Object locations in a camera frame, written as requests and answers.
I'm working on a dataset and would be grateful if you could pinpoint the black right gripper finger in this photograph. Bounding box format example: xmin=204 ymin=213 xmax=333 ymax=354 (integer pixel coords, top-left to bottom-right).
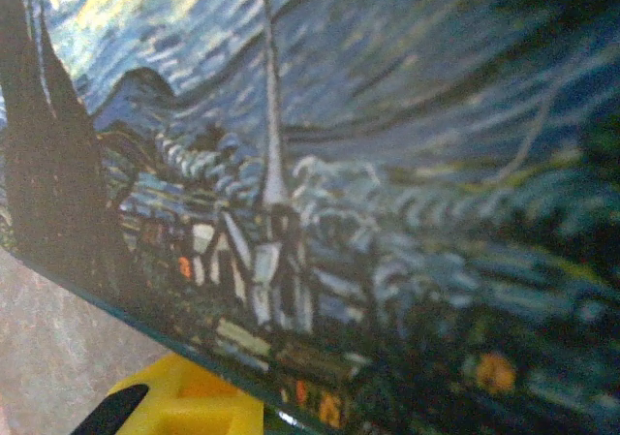
xmin=72 ymin=384 xmax=149 ymax=435

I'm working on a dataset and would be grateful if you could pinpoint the yellow plastic block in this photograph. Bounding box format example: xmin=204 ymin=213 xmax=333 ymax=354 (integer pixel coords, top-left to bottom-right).
xmin=77 ymin=352 xmax=266 ymax=435

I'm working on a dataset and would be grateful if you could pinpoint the blue patterned pouch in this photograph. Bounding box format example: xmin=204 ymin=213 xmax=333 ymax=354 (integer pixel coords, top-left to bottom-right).
xmin=0 ymin=0 xmax=620 ymax=435

